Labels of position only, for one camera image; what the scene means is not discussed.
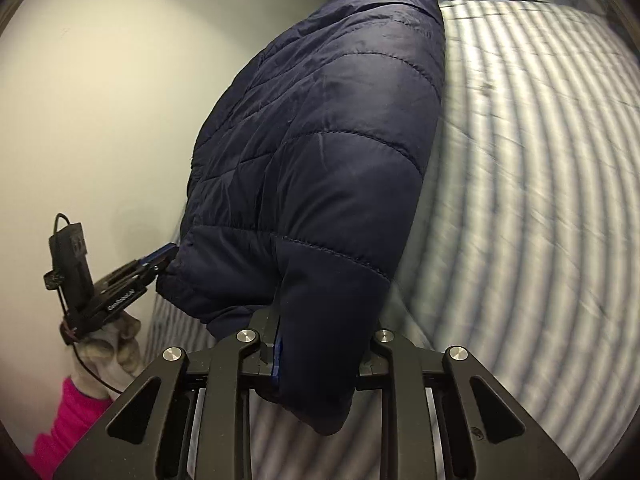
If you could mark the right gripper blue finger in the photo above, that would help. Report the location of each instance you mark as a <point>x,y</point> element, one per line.
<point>268,329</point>

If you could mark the navy puffer jacket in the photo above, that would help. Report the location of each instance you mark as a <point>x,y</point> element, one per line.
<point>303,188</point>

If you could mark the pink left sleeve forearm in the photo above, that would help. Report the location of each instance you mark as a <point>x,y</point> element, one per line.
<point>76,414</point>

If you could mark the left gloved hand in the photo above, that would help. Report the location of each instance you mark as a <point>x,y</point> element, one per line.
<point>106,362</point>

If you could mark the blue white striped bed sheet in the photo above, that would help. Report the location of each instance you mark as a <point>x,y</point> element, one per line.
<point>524,248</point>

